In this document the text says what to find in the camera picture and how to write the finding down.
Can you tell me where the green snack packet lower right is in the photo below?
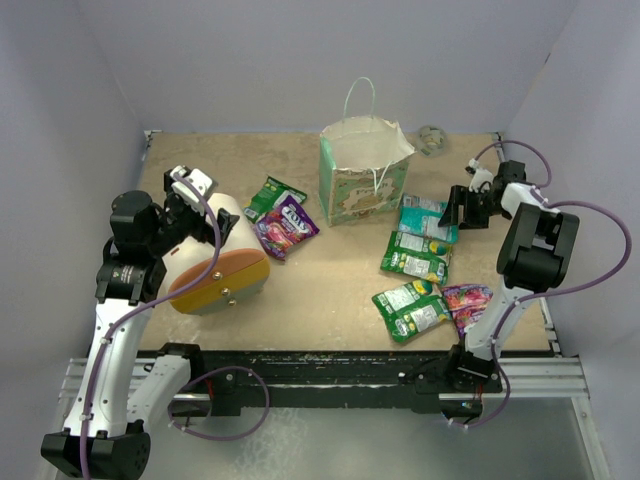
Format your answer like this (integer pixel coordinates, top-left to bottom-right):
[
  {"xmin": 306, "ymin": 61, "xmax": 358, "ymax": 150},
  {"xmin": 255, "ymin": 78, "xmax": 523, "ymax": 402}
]
[{"xmin": 371, "ymin": 279, "xmax": 452, "ymax": 344}]

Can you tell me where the green snack packet upper right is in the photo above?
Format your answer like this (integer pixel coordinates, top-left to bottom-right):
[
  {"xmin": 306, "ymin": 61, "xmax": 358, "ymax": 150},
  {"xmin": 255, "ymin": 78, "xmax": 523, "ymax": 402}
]
[{"xmin": 380, "ymin": 231, "xmax": 452, "ymax": 285}]

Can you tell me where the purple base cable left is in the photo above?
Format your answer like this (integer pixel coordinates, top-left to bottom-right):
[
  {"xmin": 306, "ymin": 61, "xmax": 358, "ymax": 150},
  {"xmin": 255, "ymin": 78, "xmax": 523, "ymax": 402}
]
[{"xmin": 166, "ymin": 366, "xmax": 271, "ymax": 442}]

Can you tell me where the purple fox's bag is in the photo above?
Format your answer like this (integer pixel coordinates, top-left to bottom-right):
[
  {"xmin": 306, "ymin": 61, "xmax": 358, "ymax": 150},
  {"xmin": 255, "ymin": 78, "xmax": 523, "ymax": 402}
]
[
  {"xmin": 442, "ymin": 284, "xmax": 493, "ymax": 339},
  {"xmin": 253, "ymin": 195, "xmax": 320, "ymax": 261}
]

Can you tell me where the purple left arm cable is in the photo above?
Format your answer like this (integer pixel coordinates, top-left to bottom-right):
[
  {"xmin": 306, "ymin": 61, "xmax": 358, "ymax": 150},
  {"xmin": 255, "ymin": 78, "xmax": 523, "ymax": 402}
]
[{"xmin": 79, "ymin": 174, "xmax": 223, "ymax": 480}]

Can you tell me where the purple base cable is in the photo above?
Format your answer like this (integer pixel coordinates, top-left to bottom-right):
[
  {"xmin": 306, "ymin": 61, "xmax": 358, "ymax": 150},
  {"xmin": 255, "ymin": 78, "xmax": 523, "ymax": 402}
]
[
  {"xmin": 446, "ymin": 364, "xmax": 512, "ymax": 430},
  {"xmin": 166, "ymin": 366, "xmax": 271, "ymax": 442}
]

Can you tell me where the teal snack packet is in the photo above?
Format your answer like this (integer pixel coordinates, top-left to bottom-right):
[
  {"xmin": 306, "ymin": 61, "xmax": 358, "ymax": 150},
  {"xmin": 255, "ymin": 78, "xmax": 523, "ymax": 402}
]
[{"xmin": 397, "ymin": 193, "xmax": 458, "ymax": 244}]

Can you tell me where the purple Fox's bag right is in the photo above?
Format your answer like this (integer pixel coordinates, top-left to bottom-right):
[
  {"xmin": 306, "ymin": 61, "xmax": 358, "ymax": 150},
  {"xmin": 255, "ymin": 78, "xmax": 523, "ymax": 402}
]
[{"xmin": 442, "ymin": 284, "xmax": 493, "ymax": 339}]

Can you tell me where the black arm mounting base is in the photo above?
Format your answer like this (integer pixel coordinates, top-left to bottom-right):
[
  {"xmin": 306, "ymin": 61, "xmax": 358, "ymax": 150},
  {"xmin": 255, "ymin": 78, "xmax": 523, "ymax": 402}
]
[{"xmin": 138, "ymin": 344, "xmax": 503, "ymax": 417}]

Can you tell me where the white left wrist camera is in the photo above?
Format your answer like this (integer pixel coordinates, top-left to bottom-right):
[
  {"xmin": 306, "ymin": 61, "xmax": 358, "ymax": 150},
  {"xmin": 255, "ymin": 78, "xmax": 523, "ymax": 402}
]
[{"xmin": 164, "ymin": 165, "xmax": 218, "ymax": 215}]

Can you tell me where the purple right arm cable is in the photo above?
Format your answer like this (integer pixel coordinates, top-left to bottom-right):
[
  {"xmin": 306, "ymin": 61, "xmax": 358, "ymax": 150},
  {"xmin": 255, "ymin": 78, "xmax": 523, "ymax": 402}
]
[{"xmin": 469, "ymin": 140, "xmax": 633, "ymax": 366}]

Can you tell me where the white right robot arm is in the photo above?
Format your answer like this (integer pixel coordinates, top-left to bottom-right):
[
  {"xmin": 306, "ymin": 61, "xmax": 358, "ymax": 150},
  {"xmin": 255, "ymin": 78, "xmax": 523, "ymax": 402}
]
[{"xmin": 439, "ymin": 159, "xmax": 580, "ymax": 391}]

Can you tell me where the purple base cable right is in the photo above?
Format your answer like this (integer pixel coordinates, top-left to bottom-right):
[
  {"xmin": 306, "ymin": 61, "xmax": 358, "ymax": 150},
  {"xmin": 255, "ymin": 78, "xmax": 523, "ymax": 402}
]
[{"xmin": 446, "ymin": 364, "xmax": 512, "ymax": 430}]

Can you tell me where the green snack packet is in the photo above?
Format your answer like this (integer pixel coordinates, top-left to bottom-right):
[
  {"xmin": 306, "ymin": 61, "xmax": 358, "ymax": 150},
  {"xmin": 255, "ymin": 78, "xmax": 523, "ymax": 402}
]
[
  {"xmin": 380, "ymin": 231, "xmax": 452, "ymax": 285},
  {"xmin": 371, "ymin": 279, "xmax": 452, "ymax": 344},
  {"xmin": 244, "ymin": 176, "xmax": 308, "ymax": 224}
]

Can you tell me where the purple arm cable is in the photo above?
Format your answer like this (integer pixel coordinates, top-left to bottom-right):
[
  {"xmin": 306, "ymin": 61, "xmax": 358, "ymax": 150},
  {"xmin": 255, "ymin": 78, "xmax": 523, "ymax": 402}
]
[
  {"xmin": 469, "ymin": 140, "xmax": 633, "ymax": 366},
  {"xmin": 79, "ymin": 174, "xmax": 223, "ymax": 480}
]

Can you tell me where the green paper gift bag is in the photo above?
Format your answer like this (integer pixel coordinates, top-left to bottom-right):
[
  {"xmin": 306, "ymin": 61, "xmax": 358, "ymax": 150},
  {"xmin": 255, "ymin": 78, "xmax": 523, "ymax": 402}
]
[{"xmin": 318, "ymin": 90, "xmax": 416, "ymax": 227}]

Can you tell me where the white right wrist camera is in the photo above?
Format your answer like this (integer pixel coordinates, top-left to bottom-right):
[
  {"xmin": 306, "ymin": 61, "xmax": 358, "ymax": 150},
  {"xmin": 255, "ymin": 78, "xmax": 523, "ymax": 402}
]
[{"xmin": 465, "ymin": 158, "xmax": 494, "ymax": 193}]

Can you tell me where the green snack packet left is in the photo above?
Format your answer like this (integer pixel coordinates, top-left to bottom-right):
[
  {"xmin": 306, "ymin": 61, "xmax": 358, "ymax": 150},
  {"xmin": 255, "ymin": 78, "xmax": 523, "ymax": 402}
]
[{"xmin": 244, "ymin": 176, "xmax": 308, "ymax": 224}]

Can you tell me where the white orange toy drawer box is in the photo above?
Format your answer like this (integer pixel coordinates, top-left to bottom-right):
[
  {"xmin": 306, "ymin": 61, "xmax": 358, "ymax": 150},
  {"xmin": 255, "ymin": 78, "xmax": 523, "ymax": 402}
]
[{"xmin": 160, "ymin": 193, "xmax": 270, "ymax": 315}]

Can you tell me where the clear tape roll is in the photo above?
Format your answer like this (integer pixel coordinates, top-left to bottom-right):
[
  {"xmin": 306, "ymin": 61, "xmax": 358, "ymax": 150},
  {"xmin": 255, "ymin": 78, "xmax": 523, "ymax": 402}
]
[{"xmin": 416, "ymin": 125, "xmax": 448, "ymax": 157}]

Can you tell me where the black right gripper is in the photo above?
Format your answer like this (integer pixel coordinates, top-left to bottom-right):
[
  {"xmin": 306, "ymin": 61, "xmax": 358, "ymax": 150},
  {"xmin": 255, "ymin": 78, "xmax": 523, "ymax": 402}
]
[{"xmin": 439, "ymin": 184, "xmax": 509, "ymax": 230}]

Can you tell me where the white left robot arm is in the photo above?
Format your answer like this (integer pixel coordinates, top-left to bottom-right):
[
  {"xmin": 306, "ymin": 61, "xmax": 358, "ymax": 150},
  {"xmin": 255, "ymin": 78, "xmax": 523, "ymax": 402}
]
[{"xmin": 41, "ymin": 165, "xmax": 239, "ymax": 479}]

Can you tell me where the purple Fox's bag left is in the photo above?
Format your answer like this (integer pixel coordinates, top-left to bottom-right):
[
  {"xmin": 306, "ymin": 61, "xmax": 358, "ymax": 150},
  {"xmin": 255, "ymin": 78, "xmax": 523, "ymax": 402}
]
[{"xmin": 253, "ymin": 195, "xmax": 320, "ymax": 261}]

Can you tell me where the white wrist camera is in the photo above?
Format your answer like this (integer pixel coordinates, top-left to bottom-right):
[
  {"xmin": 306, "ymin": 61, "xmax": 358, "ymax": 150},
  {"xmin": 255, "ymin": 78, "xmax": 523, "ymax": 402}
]
[
  {"xmin": 465, "ymin": 158, "xmax": 494, "ymax": 193},
  {"xmin": 164, "ymin": 165, "xmax": 218, "ymax": 215}
]

